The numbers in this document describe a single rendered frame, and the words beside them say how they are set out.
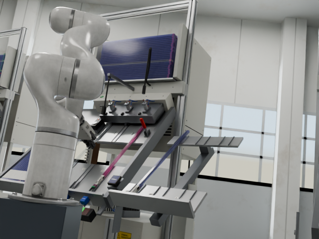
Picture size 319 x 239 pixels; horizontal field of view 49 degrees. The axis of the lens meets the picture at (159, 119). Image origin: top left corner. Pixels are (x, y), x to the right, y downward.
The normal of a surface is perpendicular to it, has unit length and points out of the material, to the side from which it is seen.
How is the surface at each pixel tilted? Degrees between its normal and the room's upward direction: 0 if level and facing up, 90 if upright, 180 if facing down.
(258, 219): 90
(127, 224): 90
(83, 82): 108
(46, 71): 95
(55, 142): 90
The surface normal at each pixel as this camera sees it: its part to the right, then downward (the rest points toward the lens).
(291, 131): -0.02, -0.21
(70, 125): 0.73, -0.07
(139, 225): -0.46, -0.24
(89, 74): 0.38, -0.22
